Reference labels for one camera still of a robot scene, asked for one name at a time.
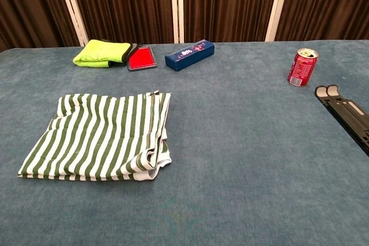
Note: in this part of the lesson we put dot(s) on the dark blue rectangular box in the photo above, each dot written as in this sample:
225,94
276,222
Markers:
187,56

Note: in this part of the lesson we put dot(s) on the red ink pad case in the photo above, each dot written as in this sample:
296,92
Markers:
141,58

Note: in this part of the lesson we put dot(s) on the lime green microfiber cloth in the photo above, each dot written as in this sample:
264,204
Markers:
98,53

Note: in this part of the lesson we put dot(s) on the red soda can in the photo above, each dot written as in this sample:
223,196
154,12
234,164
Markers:
301,68

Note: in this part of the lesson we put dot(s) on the black folding laptop stand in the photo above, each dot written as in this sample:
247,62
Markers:
346,110

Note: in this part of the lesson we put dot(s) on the dark curtain screen panel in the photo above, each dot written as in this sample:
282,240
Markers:
124,4
29,7
227,4
325,4

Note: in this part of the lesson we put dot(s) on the green white striped T-shirt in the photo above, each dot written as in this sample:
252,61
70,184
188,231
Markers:
101,136

